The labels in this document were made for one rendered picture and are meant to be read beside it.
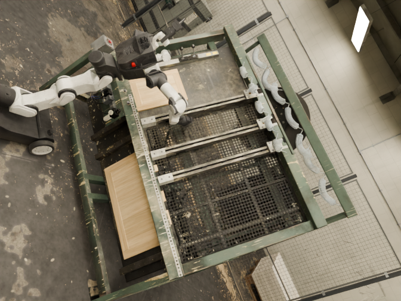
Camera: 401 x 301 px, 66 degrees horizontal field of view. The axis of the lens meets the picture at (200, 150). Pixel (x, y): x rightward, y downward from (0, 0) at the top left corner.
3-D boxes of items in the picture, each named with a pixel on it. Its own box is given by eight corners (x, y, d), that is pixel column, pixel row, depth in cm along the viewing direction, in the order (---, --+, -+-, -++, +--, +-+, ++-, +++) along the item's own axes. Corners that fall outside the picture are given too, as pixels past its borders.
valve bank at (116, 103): (85, 77, 291) (103, 64, 284) (95, 83, 304) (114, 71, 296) (94, 122, 274) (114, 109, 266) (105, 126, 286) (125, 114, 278)
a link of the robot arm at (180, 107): (182, 114, 254) (189, 108, 236) (172, 120, 250) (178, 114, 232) (175, 104, 253) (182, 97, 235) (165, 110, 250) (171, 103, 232)
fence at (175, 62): (126, 71, 303) (125, 69, 299) (216, 52, 321) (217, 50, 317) (127, 76, 301) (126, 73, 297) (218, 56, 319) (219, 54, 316)
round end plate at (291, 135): (226, 107, 360) (290, 71, 334) (227, 108, 365) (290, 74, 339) (251, 168, 331) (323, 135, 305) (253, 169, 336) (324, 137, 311)
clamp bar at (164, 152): (150, 152, 270) (147, 141, 249) (271, 120, 293) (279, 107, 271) (153, 162, 267) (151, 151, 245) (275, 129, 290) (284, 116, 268)
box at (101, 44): (89, 44, 290) (103, 33, 284) (98, 50, 300) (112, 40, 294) (91, 54, 285) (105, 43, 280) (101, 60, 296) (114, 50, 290)
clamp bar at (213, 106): (141, 120, 282) (138, 107, 260) (258, 92, 305) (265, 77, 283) (143, 130, 279) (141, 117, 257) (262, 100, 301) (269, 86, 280)
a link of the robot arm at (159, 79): (158, 85, 233) (148, 73, 238) (156, 94, 240) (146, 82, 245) (170, 81, 239) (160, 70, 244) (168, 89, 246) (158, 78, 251)
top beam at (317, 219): (222, 32, 333) (223, 25, 324) (230, 30, 335) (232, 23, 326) (312, 230, 254) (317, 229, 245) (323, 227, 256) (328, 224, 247)
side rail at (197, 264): (181, 264, 241) (181, 264, 231) (305, 222, 262) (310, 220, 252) (184, 275, 238) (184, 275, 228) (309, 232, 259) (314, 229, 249)
